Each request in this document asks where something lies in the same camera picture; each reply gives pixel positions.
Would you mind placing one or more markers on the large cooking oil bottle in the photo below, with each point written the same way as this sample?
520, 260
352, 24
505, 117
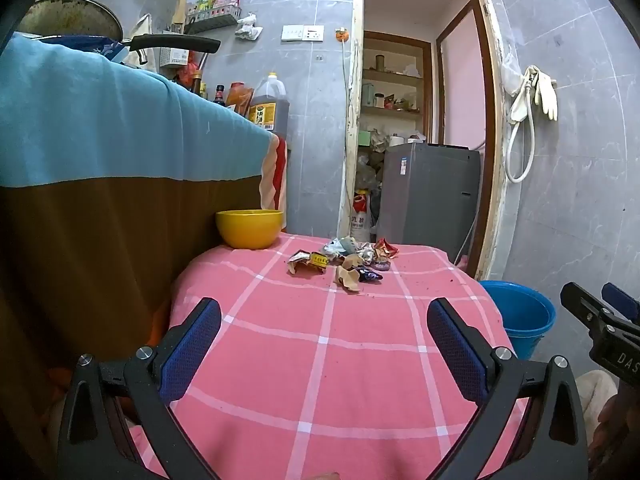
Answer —
270, 107

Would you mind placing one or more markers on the pink checked tablecloth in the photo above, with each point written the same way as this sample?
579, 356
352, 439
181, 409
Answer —
320, 370

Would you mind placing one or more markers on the blue plastic bucket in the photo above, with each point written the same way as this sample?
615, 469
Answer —
525, 315

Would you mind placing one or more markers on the cream rubber gloves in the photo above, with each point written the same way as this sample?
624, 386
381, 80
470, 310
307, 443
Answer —
545, 90

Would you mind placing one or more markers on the large metal wok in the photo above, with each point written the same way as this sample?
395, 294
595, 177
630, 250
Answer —
70, 17

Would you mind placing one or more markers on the wooden storage shelves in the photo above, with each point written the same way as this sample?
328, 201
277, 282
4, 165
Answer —
392, 77

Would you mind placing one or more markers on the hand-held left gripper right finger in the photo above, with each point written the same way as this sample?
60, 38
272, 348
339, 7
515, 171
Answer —
457, 350

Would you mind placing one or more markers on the dark sauce bottle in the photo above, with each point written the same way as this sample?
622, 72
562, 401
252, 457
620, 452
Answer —
219, 96

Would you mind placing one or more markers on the green box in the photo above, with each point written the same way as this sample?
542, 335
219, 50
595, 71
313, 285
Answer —
364, 139

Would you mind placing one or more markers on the orange wall hook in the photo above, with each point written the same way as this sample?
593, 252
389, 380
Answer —
341, 35

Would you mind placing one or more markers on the beige hanging cloth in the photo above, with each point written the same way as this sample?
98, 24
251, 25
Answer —
139, 35

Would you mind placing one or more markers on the grey refrigerator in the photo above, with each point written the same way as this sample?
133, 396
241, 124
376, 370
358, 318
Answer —
425, 200

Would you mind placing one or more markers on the white crumpled rag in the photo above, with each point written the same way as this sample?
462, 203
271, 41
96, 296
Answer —
248, 27

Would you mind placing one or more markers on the orange seasoning packet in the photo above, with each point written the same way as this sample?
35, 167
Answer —
241, 97

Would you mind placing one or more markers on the white wall socket panel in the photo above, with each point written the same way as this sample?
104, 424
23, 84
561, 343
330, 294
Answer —
302, 33

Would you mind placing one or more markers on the blue brown striped towel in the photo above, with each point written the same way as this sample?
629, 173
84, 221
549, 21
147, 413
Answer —
100, 125

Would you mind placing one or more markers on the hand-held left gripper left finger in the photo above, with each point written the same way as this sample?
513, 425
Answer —
195, 345

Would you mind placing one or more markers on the yellow plastic bowl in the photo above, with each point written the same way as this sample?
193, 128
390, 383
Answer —
249, 230

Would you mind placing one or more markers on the grey wall shelf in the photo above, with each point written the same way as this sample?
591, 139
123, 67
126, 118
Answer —
212, 20

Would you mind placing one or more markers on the white red rice bag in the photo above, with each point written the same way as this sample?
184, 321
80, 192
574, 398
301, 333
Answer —
361, 220

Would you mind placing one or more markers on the white utensil holder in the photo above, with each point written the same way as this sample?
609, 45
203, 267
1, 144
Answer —
175, 52

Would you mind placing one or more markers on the pile of wrappers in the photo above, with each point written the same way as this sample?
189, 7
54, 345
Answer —
345, 262

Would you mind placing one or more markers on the white plastic bag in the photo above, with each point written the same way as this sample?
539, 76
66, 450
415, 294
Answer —
511, 72

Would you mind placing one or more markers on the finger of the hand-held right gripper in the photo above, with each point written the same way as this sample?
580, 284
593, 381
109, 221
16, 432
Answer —
622, 302
587, 310

